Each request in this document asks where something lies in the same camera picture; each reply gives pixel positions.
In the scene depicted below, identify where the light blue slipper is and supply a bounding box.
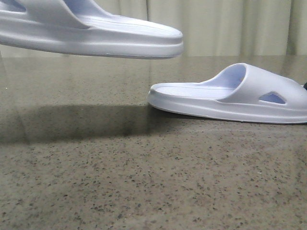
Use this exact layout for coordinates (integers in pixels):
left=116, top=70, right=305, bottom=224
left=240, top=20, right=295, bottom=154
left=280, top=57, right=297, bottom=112
left=148, top=63, right=307, bottom=124
left=0, top=0, right=184, bottom=59

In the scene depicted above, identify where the pale grey-green curtain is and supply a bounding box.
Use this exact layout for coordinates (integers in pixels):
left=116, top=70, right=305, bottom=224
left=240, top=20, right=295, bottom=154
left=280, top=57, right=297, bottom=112
left=0, top=0, right=307, bottom=57

